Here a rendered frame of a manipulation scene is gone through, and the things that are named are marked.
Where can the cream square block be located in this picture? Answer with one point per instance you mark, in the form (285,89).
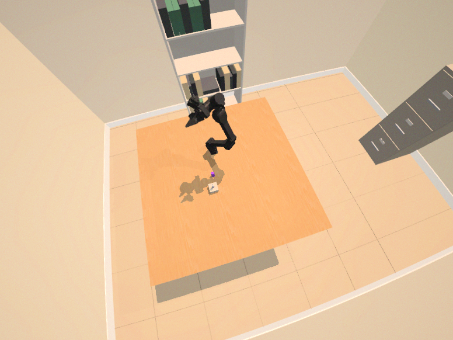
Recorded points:
(215,189)

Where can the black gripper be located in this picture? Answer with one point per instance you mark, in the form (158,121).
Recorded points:
(200,113)

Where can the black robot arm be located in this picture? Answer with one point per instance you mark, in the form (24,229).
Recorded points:
(219,114)

